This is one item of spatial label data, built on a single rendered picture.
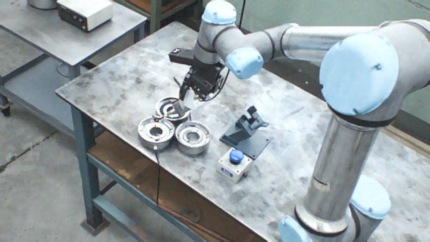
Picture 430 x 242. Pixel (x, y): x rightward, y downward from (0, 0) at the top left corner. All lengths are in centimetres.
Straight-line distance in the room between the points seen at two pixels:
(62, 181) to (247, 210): 124
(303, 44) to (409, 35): 31
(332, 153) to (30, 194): 167
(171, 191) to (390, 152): 73
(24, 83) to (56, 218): 74
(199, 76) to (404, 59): 62
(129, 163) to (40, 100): 87
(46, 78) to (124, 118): 113
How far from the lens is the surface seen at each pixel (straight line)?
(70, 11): 194
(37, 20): 202
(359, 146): 77
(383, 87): 66
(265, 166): 129
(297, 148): 137
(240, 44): 100
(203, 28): 106
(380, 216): 103
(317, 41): 95
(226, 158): 122
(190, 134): 131
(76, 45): 186
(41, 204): 218
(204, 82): 116
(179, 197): 149
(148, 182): 152
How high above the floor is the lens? 177
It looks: 45 degrees down
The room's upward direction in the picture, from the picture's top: 11 degrees clockwise
